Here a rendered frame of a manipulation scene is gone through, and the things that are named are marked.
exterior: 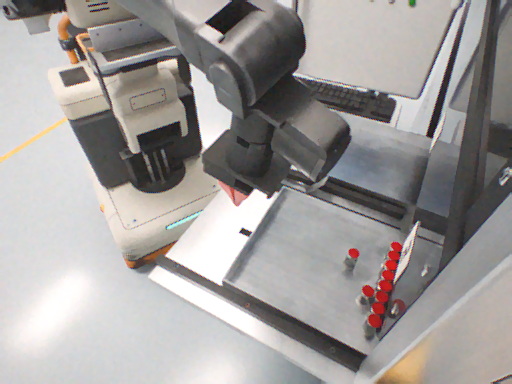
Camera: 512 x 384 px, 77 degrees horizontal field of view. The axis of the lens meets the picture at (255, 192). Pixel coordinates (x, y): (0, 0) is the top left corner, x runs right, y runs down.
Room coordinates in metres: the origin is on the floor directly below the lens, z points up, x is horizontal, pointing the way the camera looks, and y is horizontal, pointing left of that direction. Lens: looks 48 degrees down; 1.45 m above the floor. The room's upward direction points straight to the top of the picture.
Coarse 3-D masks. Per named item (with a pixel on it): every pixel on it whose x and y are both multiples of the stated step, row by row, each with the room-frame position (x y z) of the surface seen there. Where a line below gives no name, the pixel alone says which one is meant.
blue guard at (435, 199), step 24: (480, 0) 1.03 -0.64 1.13; (480, 24) 0.75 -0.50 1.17; (456, 72) 0.77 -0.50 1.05; (456, 96) 0.56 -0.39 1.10; (456, 120) 0.44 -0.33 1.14; (456, 144) 0.35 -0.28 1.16; (432, 168) 0.41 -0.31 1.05; (456, 168) 0.28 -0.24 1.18; (432, 192) 0.32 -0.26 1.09; (432, 216) 0.25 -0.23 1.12; (432, 240) 0.20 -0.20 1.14; (408, 264) 0.22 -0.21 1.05; (432, 264) 0.16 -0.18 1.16; (408, 288) 0.17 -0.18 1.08; (384, 336) 0.14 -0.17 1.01
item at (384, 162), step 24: (360, 120) 0.76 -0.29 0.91; (360, 144) 0.68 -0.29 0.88; (384, 144) 0.68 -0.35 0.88; (408, 144) 0.68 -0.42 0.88; (336, 168) 0.59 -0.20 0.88; (360, 168) 0.59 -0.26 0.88; (384, 168) 0.59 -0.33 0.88; (408, 168) 0.59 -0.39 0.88; (360, 192) 0.49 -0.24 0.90; (384, 192) 0.51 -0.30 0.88; (408, 192) 0.51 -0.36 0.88
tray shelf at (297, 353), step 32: (224, 192) 0.51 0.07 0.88; (256, 192) 0.51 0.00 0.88; (320, 192) 0.51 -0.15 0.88; (192, 224) 0.42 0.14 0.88; (224, 224) 0.42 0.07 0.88; (256, 224) 0.42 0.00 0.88; (192, 256) 0.34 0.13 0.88; (224, 256) 0.34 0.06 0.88; (192, 288) 0.27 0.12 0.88; (224, 320) 0.21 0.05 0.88; (256, 320) 0.21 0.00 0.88; (288, 352) 0.16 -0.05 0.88
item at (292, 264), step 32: (288, 192) 0.49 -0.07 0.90; (288, 224) 0.42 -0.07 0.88; (320, 224) 0.42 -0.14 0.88; (352, 224) 0.42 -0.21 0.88; (384, 224) 0.39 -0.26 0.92; (256, 256) 0.34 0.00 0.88; (288, 256) 0.34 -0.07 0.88; (320, 256) 0.34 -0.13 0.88; (256, 288) 0.27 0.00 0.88; (288, 288) 0.27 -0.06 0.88; (320, 288) 0.27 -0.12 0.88; (352, 288) 0.27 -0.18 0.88; (288, 320) 0.21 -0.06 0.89; (320, 320) 0.21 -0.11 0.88; (352, 320) 0.21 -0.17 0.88; (352, 352) 0.15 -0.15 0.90
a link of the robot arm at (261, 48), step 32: (128, 0) 0.35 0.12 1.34; (160, 0) 0.31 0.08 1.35; (192, 0) 0.30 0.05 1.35; (224, 0) 0.30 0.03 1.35; (256, 0) 0.29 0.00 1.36; (160, 32) 0.33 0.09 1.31; (192, 32) 0.27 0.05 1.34; (224, 32) 0.29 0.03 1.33; (256, 32) 0.26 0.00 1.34; (288, 32) 0.27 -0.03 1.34; (192, 64) 0.29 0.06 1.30; (256, 64) 0.24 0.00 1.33; (288, 64) 0.26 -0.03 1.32; (256, 96) 0.24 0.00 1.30
